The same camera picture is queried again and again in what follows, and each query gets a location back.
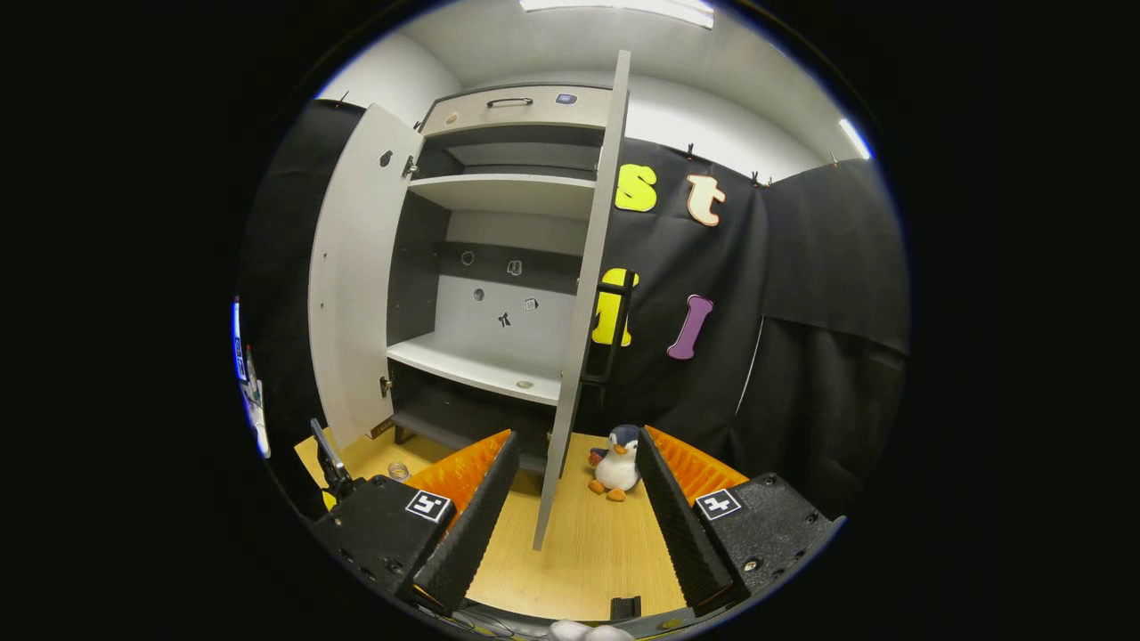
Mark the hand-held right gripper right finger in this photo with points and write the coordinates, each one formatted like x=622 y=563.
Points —
x=677 y=525

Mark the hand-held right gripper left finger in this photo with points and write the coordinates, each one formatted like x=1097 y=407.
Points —
x=476 y=525

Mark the grey cabinet door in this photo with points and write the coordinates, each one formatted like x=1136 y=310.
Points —
x=583 y=294
x=356 y=285

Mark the grey cabinet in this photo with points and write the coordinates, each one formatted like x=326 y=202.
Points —
x=499 y=249

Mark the grey cabinet shelf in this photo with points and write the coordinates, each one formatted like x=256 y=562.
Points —
x=508 y=189
x=525 y=154
x=472 y=365

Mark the grey cabinet drawer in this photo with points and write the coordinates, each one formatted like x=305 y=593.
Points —
x=525 y=111

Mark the penguin plush toy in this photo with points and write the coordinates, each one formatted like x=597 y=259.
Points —
x=617 y=463

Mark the computer monitor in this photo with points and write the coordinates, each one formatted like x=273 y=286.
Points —
x=238 y=343

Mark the black backdrop cloth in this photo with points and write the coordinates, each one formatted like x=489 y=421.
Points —
x=802 y=267

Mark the small ceiling light panel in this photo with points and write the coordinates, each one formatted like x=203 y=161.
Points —
x=855 y=139

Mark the large ceiling light panel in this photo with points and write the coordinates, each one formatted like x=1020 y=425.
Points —
x=623 y=7

